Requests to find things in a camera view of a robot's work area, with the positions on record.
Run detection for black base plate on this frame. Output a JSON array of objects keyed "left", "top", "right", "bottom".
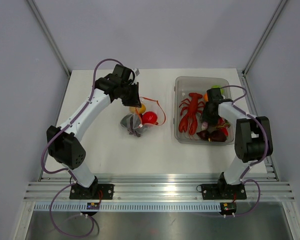
[
  {"left": 69, "top": 183, "right": 114, "bottom": 200},
  {"left": 199, "top": 183, "right": 247, "bottom": 200}
]

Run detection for dark purple toy grapes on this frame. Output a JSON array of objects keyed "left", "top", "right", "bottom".
[{"left": 127, "top": 116, "right": 150, "bottom": 137}]

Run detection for aluminium rail frame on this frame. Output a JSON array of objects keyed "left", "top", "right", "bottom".
[{"left": 23, "top": 164, "right": 295, "bottom": 202}]

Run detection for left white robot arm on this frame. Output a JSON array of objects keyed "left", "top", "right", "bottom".
[{"left": 45, "top": 63, "right": 142, "bottom": 200}]

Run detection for red toy lobster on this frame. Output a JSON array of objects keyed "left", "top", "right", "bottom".
[{"left": 178, "top": 92, "right": 206, "bottom": 140}]

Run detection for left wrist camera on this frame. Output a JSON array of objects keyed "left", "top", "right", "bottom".
[{"left": 133, "top": 68, "right": 140, "bottom": 77}]

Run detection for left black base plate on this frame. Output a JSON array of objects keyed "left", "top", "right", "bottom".
[{"left": 69, "top": 183, "right": 114, "bottom": 200}]

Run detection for dark red toy apple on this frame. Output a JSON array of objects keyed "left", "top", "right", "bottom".
[{"left": 208, "top": 130, "right": 227, "bottom": 143}]

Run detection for purple toy eggplant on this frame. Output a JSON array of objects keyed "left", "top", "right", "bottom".
[{"left": 201, "top": 122, "right": 209, "bottom": 131}]

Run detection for orange green toy mango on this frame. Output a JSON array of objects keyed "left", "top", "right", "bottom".
[{"left": 203, "top": 93, "right": 209, "bottom": 102}]

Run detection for dark red toy fig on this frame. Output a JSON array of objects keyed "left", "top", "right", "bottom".
[{"left": 196, "top": 130, "right": 210, "bottom": 141}]

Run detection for clear zip top bag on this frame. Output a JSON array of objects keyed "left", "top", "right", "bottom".
[{"left": 120, "top": 97, "right": 167, "bottom": 138}]

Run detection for white slotted cable duct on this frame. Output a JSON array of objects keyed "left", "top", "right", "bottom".
[{"left": 34, "top": 202, "right": 221, "bottom": 213}]

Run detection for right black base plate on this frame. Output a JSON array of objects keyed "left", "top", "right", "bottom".
[{"left": 199, "top": 183, "right": 247, "bottom": 200}]

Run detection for red toy tomato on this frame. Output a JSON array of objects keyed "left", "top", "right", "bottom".
[{"left": 141, "top": 111, "right": 158, "bottom": 125}]

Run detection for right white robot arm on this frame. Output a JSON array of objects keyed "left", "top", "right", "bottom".
[{"left": 200, "top": 88, "right": 273, "bottom": 200}]

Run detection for yellow toy potato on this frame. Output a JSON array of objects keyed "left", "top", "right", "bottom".
[{"left": 129, "top": 103, "right": 147, "bottom": 114}]

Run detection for clear plastic food bin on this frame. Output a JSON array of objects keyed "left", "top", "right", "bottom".
[{"left": 173, "top": 76, "right": 235, "bottom": 145}]

